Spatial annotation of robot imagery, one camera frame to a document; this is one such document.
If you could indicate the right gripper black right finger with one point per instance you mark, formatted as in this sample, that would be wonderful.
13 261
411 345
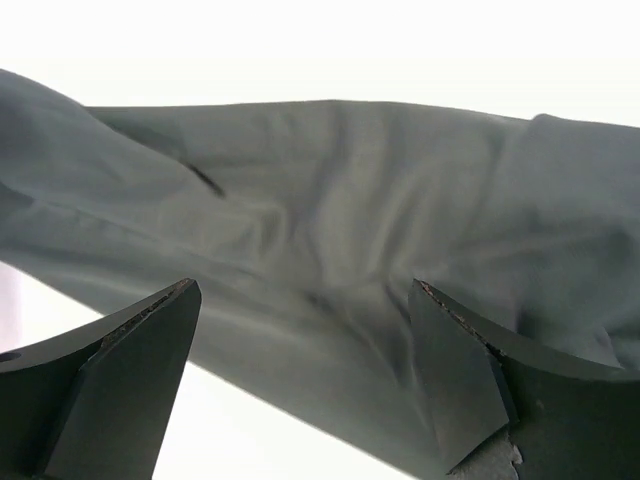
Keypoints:
503 406

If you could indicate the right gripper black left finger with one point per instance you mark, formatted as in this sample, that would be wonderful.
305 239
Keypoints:
94 402

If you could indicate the dark grey t-shirt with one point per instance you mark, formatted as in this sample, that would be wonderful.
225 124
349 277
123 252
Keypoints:
306 225

